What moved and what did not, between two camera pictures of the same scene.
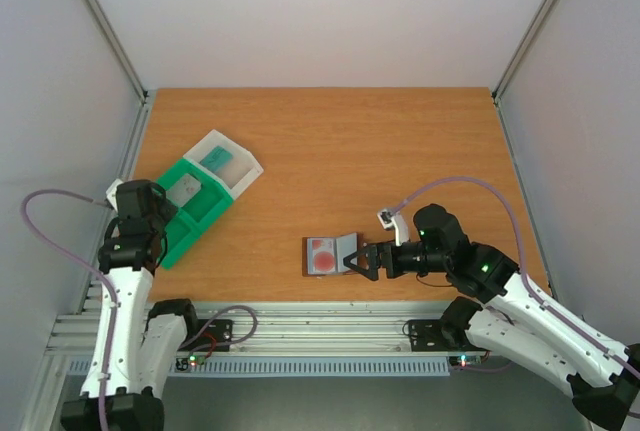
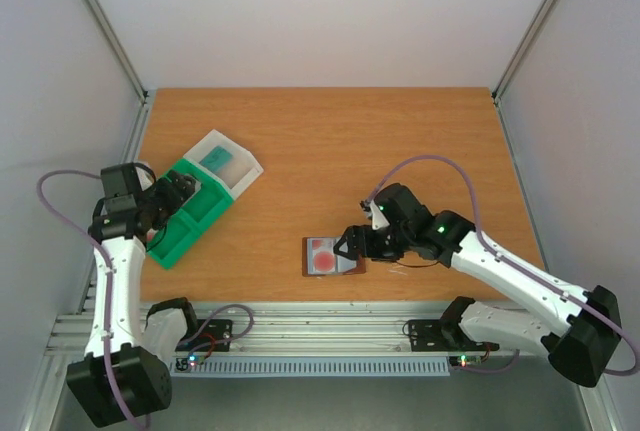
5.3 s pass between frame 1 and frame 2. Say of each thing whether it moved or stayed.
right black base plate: stayed
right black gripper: moved
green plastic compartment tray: stayed
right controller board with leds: stayed
